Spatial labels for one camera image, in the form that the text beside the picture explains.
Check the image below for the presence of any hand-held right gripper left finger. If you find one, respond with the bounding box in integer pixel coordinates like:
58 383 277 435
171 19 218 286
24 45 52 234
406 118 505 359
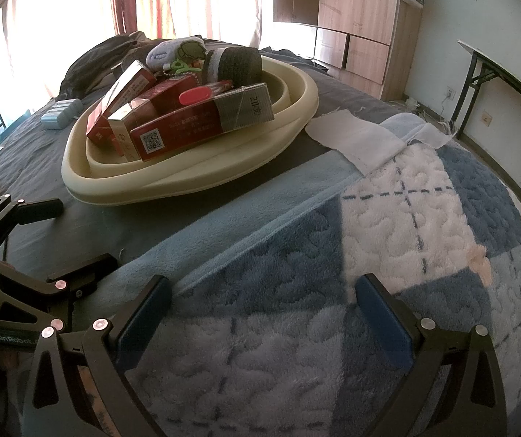
24 274 173 437

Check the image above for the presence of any red pen pack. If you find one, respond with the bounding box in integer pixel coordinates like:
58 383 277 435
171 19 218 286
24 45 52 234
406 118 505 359
201 79 235 97

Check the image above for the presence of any white cloth piece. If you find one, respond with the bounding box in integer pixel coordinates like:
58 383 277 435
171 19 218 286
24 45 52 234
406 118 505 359
305 108 458 176

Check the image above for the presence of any red oval lighter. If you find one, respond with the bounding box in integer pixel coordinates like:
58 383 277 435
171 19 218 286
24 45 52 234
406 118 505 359
179 86 216 107

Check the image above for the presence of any cream plastic basin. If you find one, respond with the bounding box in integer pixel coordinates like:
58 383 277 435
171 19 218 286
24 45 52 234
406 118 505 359
60 48 320 208

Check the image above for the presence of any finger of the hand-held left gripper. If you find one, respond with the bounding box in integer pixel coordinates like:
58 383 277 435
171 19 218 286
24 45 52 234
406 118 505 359
0 196 65 256
0 253 120 328

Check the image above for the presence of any blue checked fleece blanket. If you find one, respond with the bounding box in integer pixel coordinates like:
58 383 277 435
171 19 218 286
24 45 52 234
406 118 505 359
119 117 521 437

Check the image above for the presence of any small light blue box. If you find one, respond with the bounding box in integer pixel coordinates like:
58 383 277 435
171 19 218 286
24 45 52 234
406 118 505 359
41 98 83 129

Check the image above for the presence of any wooden wardrobe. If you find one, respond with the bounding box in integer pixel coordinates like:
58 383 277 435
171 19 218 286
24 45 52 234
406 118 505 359
273 0 423 101

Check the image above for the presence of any dark backpack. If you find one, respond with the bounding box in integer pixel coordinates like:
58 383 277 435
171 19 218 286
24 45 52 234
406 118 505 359
59 32 162 99

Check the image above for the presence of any black-legged folding table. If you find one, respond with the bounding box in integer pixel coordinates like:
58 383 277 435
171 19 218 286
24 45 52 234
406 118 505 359
457 39 521 220

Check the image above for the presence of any dark grey bed sheet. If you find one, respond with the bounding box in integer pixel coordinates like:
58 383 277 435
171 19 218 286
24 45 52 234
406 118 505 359
0 47 382 310

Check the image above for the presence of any white and blue plush toy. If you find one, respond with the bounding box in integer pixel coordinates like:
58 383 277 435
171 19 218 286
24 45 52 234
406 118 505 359
146 36 207 72

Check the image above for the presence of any pink curtain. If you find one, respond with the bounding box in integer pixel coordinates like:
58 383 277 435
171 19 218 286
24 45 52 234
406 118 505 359
0 0 275 101

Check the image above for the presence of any green keychain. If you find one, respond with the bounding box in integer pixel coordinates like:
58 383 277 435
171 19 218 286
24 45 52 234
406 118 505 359
166 57 200 74

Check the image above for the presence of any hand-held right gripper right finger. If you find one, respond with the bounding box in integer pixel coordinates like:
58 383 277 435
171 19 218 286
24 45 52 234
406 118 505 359
354 273 509 437

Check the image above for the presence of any long red and silver carton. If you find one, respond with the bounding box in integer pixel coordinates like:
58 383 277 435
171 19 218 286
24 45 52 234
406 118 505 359
130 83 275 163

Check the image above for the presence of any flat red box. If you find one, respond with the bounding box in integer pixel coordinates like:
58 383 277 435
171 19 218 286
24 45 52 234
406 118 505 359
85 60 158 147

